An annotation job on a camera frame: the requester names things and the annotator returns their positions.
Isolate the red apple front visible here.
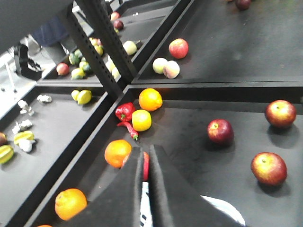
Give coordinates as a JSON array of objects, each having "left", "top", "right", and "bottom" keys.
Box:
[{"left": 122, "top": 151, "right": 150, "bottom": 182}]

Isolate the red apple near oranges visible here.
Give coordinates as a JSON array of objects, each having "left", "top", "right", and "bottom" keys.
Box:
[{"left": 265, "top": 100, "right": 297, "bottom": 128}]

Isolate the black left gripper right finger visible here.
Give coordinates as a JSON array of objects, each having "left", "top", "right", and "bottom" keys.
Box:
[{"left": 149, "top": 145, "right": 241, "bottom": 227}]

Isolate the large orange with nub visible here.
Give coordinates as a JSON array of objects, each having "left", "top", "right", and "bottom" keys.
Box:
[{"left": 139, "top": 88, "right": 163, "bottom": 112}]

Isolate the yellow lemon fruit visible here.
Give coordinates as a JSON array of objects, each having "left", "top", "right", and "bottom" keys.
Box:
[{"left": 132, "top": 109, "right": 152, "bottom": 131}]

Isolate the red chili pepper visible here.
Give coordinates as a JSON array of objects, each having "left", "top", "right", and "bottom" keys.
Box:
[{"left": 117, "top": 122, "right": 139, "bottom": 140}]

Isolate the bright red apple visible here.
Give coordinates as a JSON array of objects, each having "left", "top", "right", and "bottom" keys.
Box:
[{"left": 169, "top": 38, "right": 189, "bottom": 59}]

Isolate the round orange fruit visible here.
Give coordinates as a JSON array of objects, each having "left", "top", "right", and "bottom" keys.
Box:
[{"left": 104, "top": 140, "right": 132, "bottom": 168}]

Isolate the red yellow apple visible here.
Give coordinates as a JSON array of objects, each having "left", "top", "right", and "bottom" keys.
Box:
[{"left": 250, "top": 152, "right": 287, "bottom": 186}]

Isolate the red bell pepper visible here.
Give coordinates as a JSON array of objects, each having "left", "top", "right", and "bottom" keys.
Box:
[{"left": 115, "top": 102, "right": 136, "bottom": 122}]

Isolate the dark red apple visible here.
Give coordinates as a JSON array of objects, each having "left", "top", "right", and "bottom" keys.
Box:
[{"left": 207, "top": 119, "right": 234, "bottom": 146}]

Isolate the pale peach fruit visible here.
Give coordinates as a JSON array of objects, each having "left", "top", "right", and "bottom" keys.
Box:
[{"left": 163, "top": 61, "right": 180, "bottom": 79}]

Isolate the yellow lemon on tray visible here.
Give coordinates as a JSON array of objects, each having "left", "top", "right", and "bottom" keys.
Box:
[{"left": 77, "top": 90, "right": 92, "bottom": 105}]

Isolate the black wooden produce stand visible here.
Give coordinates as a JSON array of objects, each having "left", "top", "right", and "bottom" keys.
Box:
[{"left": 0, "top": 0, "right": 303, "bottom": 227}]

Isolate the white garlic bulb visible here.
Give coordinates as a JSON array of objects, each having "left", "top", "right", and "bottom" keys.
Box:
[{"left": 18, "top": 139, "right": 36, "bottom": 153}]

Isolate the yellow starfruit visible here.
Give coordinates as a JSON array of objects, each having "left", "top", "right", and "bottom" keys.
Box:
[{"left": 14, "top": 130, "right": 35, "bottom": 145}]

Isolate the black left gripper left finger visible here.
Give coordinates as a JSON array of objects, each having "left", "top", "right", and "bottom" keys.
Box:
[{"left": 59, "top": 147, "right": 144, "bottom": 227}]

